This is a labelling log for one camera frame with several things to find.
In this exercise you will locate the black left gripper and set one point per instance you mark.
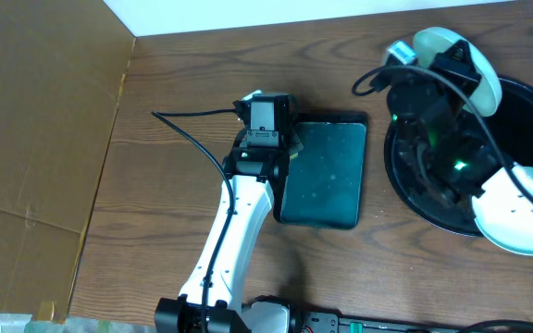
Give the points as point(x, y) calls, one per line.
point(291, 142)

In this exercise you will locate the black round tray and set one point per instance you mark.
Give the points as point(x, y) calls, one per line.
point(512, 128)

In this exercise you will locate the black rectangular tray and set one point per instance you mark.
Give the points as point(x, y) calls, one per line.
point(324, 185)

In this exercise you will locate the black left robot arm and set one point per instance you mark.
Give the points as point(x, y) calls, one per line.
point(254, 176)

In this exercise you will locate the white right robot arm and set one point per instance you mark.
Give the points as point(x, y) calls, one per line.
point(459, 149)

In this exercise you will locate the brown cardboard sheet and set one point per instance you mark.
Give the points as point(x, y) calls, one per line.
point(62, 65)

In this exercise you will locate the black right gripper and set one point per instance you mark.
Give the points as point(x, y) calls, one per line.
point(461, 65)

